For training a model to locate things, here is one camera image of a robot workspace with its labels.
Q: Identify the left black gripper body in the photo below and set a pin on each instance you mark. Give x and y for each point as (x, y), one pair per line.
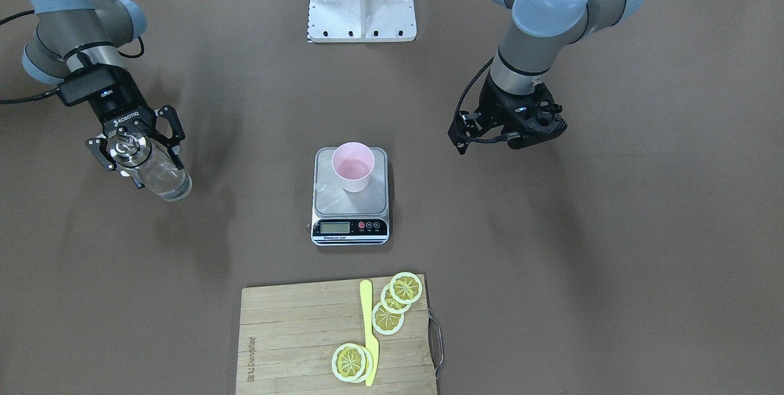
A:
(493, 103)

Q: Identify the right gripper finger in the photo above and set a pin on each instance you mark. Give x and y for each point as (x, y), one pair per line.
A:
(98, 146)
(172, 143)

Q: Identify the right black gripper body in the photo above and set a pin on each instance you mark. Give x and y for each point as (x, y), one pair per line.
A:
(120, 108)

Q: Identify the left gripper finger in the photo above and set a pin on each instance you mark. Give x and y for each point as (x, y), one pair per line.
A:
(460, 145)

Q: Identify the clear glass sauce bottle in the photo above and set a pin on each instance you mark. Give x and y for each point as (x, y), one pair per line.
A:
(142, 159)

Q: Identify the pink plastic cup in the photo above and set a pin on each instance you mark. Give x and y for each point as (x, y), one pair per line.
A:
(353, 163)

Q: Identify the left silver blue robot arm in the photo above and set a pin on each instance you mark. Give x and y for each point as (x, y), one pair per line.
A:
(539, 29)

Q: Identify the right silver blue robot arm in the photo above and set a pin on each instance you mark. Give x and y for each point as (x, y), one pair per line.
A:
(76, 49)

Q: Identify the silver kitchen scale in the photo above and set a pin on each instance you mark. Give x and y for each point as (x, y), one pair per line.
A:
(340, 217)

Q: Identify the lemon slice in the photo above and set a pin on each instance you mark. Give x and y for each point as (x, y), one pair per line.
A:
(406, 288)
(390, 304)
(352, 363)
(385, 322)

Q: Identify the yellow plastic knife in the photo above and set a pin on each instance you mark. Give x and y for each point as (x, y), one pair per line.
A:
(370, 342)

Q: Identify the bamboo cutting board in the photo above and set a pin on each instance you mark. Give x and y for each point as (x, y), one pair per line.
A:
(289, 332)

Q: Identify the white camera post base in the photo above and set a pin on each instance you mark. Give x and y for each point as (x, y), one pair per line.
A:
(361, 21)

